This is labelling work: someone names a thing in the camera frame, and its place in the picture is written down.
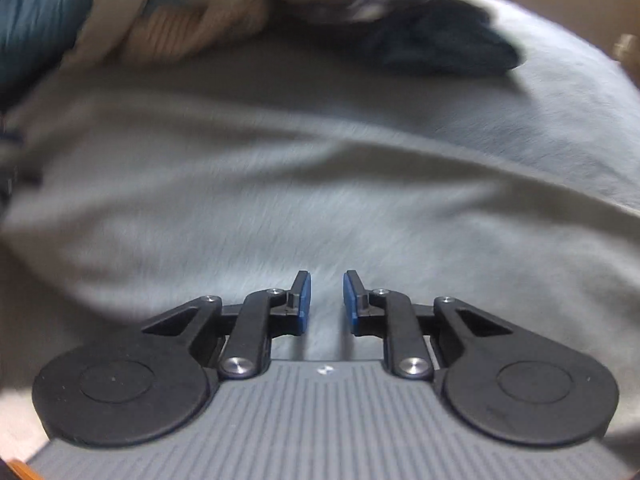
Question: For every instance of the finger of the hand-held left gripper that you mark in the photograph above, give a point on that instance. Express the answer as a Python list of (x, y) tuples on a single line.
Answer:
[(10, 177)]

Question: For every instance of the grey plush bed blanket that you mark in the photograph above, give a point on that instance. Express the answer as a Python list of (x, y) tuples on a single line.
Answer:
[(575, 110)]

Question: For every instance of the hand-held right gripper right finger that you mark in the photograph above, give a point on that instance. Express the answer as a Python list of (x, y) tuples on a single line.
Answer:
[(350, 305)]

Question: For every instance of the dark jeans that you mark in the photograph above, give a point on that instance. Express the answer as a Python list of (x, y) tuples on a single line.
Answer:
[(440, 40)]

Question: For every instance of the pink checked garment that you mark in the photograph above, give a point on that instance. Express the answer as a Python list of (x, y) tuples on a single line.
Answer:
[(165, 35)]

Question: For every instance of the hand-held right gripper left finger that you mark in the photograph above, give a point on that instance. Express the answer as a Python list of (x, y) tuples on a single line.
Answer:
[(304, 305)]

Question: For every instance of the blue duvet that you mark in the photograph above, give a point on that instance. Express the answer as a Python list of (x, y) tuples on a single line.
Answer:
[(35, 20)]

